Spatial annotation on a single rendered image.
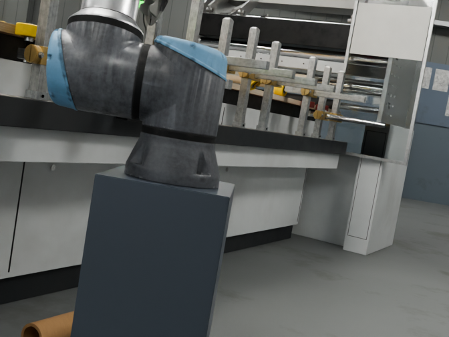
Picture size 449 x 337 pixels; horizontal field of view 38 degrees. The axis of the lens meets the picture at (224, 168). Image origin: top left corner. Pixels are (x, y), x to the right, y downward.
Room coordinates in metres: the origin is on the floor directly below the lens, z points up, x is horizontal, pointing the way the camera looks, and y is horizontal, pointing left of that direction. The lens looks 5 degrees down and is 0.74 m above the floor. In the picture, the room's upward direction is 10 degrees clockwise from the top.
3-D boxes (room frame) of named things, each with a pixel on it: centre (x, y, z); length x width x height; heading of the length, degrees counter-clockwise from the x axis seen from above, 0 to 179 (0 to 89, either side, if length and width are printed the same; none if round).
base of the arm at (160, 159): (1.29, 0.10, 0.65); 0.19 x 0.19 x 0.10
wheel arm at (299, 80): (2.93, -0.11, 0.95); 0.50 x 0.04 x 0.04; 62
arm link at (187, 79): (1.29, 0.11, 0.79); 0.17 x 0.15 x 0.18; 93
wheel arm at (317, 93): (3.59, -0.46, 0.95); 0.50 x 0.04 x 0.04; 62
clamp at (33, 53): (1.84, 0.54, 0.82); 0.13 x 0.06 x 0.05; 152
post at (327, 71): (3.81, -0.50, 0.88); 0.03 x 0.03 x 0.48; 62
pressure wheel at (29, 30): (1.90, 0.62, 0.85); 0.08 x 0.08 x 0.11
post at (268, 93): (3.14, -0.15, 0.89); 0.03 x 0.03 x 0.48; 62
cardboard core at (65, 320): (1.90, 0.39, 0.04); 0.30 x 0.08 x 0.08; 152
